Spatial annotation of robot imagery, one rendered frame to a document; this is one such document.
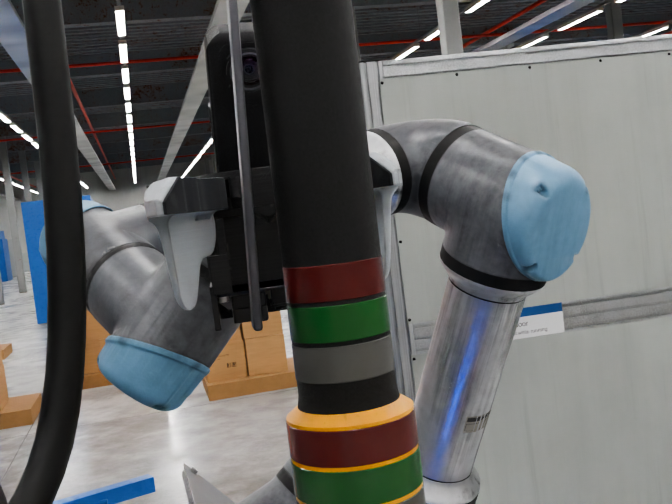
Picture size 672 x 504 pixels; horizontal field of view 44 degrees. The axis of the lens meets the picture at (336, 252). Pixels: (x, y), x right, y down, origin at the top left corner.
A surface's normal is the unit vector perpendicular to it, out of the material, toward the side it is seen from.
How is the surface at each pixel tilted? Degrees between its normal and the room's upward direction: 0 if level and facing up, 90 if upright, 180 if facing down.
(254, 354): 90
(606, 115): 91
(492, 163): 51
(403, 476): 90
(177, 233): 93
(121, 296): 64
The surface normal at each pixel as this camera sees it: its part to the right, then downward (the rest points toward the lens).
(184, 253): 0.98, -0.05
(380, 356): 0.74, -0.05
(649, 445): 0.16, 0.04
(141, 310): -0.50, -0.40
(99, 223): 0.00, -0.84
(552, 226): 0.67, 0.29
